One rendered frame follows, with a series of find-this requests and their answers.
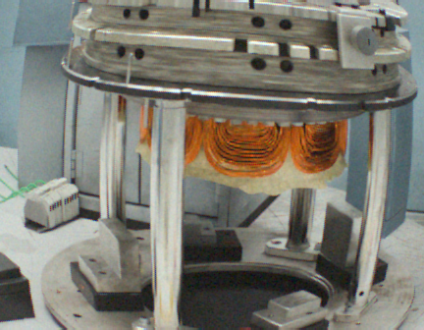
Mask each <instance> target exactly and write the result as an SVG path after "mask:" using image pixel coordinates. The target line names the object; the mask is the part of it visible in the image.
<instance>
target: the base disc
mask: <svg viewBox="0 0 424 330"><path fill-rule="evenodd" d="M214 230H235V232H236V234H237V236H238V240H239V241H240V243H241V245H242V260H241V261H184V266H185V274H189V273H195V272H203V273H204V272H226V271H228V272H231V271H248V272H255V271H257V272H264V273H268V272H270V273H274V274H282V275H289V276H293V277H296V278H301V279H303V280H307V281H310V282H311V283H314V284H315V285H316V284H317V285H318V286H320V287H321V288H323V290H325V291H326V292H325V293H327V296H328V302H327V304H326V305H325V307H324V308H325V309H326V308H327V309H328V310H327V311H326V318H325V319H327V320H329V321H330V323H329V327H328V330H396V329H397V327H398V326H399V325H400V324H401V323H402V322H403V320H404V319H405V318H406V317H407V315H408V313H409V311H410V309H411V307H412V304H413V299H414V296H415V287H414V286H415V285H414V281H413V279H412V277H411V274H410V272H409V271H408V270H407V268H406V267H405V266H404V265H403V264H402V263H400V261H398V260H397V259H396V258H394V257H393V256H391V255H389V254H388V253H386V252H383V251H382V250H380V249H379V255H378V257H379V258H381V259H382V260H384V261H385V262H387V263H389V266H388V268H387V275H386V278H385V281H383V282H380V283H376V284H374V285H372V288H371V290H370V292H371V291H372V292H373V293H375V294H376V295H377V298H376V300H375V301H374V303H373V304H372V305H371V306H370V307H369V309H367V310H366V311H365V313H364V314H362V316H361V317H360V318H359V319H358V320H356V321H352V322H350V323H345V322H338V321H336V320H335V319H334V318H333V315H334V313H335V311H336V310H337V309H338V308H339V307H340V306H342V304H343V303H344V302H345V301H346V300H347V295H348V290H346V289H344V288H343V287H341V286H340V285H338V284H336V283H335V282H333V281H332V280H329V278H327V277H325V276H323V275H322V274H320V273H319V272H317V271H315V268H316V262H317V260H315V261H308V260H304V259H303V260H300V259H292V258H288V257H286V258H284V257H280V256H277V255H276V256H273V255H269V254H268V253H267V252H265V251H264V247H265V244H267V243H268V242H269V241H271V240H272V239H287V237H288V230H282V231H279V230H273V229H265V228H262V229H253V228H235V227H228V228H226V227H214ZM131 233H132V234H133V235H134V236H135V237H136V238H137V239H138V241H139V254H140V255H141V263H140V264H139V266H140V267H141V268H143V269H144V270H143V271H142V272H141V273H140V280H141V287H140V289H141V290H142V289H143V288H144V287H146V285H148V284H151V283H152V270H151V239H150V230H144V231H142V230H138V231H131ZM80 255H101V254H100V243H99V237H95V238H93V239H88V240H86V241H81V242H77V243H76V244H74V245H71V246H69V247H66V248H63V250H60V251H59V252H57V253H56V254H54V256H53V257H51V258H50V259H49V261H47V263H46V264H45V266H44V268H43V270H42V271H41V272H42V273H41V276H40V287H41V293H42V295H43V299H44V301H45V303H46V305H47V306H48V308H49V309H50V311H51V313H53V315H54V316H55V317H56V318H57V319H58V320H59V321H60V322H61V323H62V324H63V325H64V326H65V327H66V328H68V329H69V330H133V325H132V323H133V322H135V321H136V320H139V318H140V317H141V316H148V318H150V317H153V319H154V316H153V312H151V311H150V310H149V309H148V308H147V307H146V306H144V310H143V311H139V310H138V311H102V310H100V311H97V310H95V309H94V308H93V306H92V305H90V303H89V302H88V300H87V298H86V297H85V296H84V295H83V294H82V292H81V291H80V290H79V288H78V287H77V285H76V284H75V282H74V281H73V280H72V275H71V267H70V262H76V261H77V262H79V256H80ZM50 290H51V291H50ZM56 290H59V291H61V293H57V292H59V291H56ZM401 302H403V303H401ZM68 314H69V316H68ZM66 315H67V316H66ZM77 321H78V322H77Z"/></svg>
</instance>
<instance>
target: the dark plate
mask: <svg viewBox="0 0 424 330"><path fill-rule="evenodd" d="M184 291H185V296H184V313H185V316H184V326H186V327H193V328H198V329H202V330H226V329H227V328H228V327H234V326H238V325H242V324H244V323H248V322H251V321H252V312H255V311H259V310H262V309H266V308H268V303H269V301H270V300H274V299H277V298H280V297H283V296H285V295H288V294H292V293H296V292H300V291H305V292H307V293H309V294H312V295H313V296H316V297H319V298H322V299H321V302H320V306H322V307H325V305H326V304H327V302H328V296H327V293H325V292H322V291H321V290H319V289H317V288H314V287H311V286H309V285H305V284H300V283H296V282H293V281H291V282H290V281H287V280H285V281H283V280H280V279H276V280H275V279H270V278H266V279H265V278H258V277H254V278H250V277H214V278H191V279H184ZM141 292H142V293H143V302H144V305H145V306H146V307H147V308H148V309H149V310H150V311H151V312H153V311H154V306H153V295H152V286H149V287H147V288H144V289H143V290H141Z"/></svg>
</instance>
